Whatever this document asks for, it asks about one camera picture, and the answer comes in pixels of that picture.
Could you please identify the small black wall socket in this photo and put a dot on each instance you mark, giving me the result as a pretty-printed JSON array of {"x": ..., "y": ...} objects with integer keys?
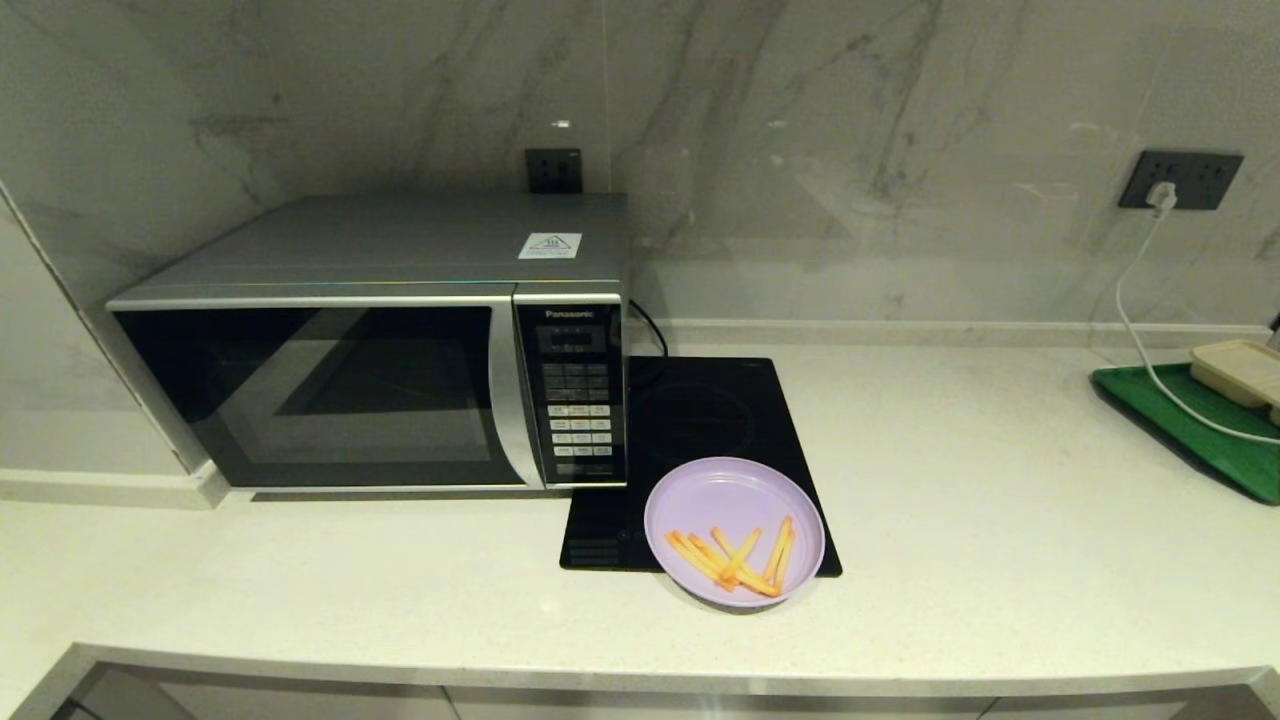
[{"x": 553, "y": 170}]

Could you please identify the orange french fry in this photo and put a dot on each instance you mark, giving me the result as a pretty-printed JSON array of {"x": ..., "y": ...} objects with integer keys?
[
  {"x": 708, "y": 552},
  {"x": 742, "y": 555},
  {"x": 783, "y": 540},
  {"x": 692, "y": 556},
  {"x": 788, "y": 560},
  {"x": 755, "y": 580}
]

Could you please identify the beige lidded container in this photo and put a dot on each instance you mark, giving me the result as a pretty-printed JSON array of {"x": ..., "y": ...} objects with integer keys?
[{"x": 1240, "y": 370}]

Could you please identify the wide black wall socket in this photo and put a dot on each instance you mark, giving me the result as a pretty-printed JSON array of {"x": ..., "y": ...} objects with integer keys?
[{"x": 1205, "y": 178}]

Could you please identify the white power plug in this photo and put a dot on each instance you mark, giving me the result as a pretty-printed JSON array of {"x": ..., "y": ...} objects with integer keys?
[{"x": 1162, "y": 196}]

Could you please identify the green plastic tray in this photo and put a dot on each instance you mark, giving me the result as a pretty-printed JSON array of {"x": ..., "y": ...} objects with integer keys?
[{"x": 1200, "y": 440}]

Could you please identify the purple plastic plate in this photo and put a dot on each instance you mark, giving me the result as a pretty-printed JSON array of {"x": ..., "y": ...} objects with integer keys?
[{"x": 730, "y": 490}]

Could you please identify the black induction cooktop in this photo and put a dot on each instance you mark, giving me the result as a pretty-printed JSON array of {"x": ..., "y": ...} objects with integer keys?
[{"x": 700, "y": 420}]

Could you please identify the grey cabinet front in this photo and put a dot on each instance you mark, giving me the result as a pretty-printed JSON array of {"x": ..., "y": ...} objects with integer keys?
[{"x": 300, "y": 705}]

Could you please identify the silver Panasonic microwave oven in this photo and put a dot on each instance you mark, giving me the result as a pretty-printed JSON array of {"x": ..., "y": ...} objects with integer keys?
[{"x": 380, "y": 240}]

